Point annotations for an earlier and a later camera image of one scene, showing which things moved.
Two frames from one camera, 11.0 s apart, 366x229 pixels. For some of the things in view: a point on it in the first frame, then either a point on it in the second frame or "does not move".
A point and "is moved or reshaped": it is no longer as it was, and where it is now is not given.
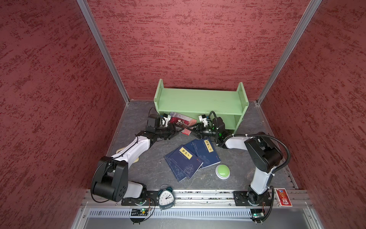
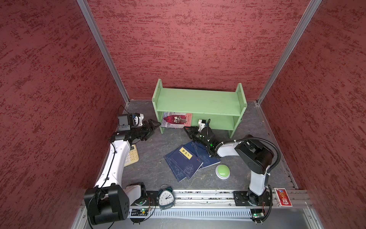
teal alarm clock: [166, 198] does not move
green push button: [222, 171] does not move
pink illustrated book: [174, 117] is moved or reshaped
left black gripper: [172, 131] → [149, 131]
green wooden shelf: [228, 106] does not move
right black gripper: [200, 130] → [192, 132]
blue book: [204, 150] does not move
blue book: [186, 161] does not move
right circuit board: [258, 215] does not move
